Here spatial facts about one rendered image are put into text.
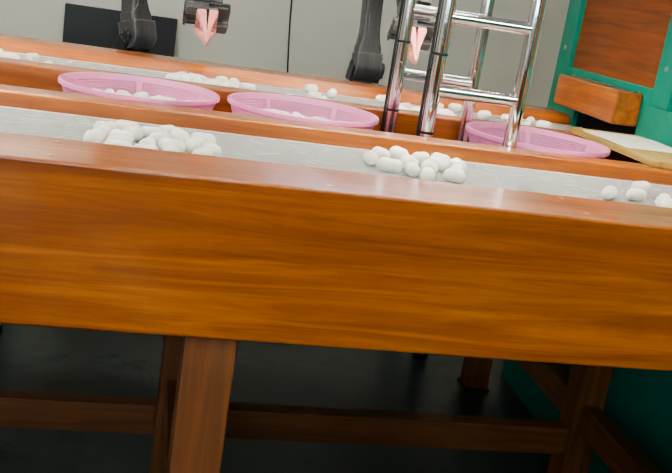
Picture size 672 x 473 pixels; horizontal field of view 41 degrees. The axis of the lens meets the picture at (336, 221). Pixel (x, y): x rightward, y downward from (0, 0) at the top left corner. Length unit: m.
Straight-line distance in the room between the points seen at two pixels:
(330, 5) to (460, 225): 3.02
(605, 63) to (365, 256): 1.29
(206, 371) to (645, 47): 1.32
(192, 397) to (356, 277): 0.23
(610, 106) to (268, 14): 2.23
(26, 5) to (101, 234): 3.00
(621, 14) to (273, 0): 2.07
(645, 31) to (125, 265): 1.38
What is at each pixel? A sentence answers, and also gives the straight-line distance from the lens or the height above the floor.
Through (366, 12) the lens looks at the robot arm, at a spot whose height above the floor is 0.93.
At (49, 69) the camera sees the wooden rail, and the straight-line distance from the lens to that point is 1.71.
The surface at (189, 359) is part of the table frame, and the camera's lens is 1.04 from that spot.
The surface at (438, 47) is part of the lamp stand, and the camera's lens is 1.49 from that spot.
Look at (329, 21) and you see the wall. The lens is 4.00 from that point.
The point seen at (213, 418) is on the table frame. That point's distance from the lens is 1.08.
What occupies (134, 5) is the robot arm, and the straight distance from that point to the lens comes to 2.30.
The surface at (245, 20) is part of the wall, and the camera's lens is 3.95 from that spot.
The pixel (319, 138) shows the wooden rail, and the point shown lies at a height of 0.75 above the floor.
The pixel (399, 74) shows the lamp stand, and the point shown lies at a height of 0.84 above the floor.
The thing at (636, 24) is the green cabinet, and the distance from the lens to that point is 2.12.
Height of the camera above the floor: 0.98
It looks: 14 degrees down
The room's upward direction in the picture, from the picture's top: 9 degrees clockwise
